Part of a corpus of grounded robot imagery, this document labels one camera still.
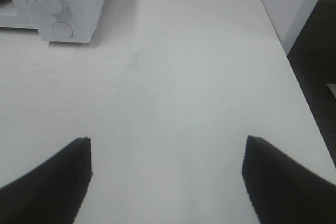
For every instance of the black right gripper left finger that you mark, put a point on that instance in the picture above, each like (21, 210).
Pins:
(53, 191)

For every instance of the white microwave oven body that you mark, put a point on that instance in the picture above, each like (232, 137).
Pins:
(56, 20)

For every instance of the white round door button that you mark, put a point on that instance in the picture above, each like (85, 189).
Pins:
(62, 30)

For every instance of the white lower microwave knob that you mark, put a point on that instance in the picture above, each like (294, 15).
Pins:
(52, 6)

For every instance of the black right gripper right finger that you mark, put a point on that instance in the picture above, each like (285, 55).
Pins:
(283, 191)

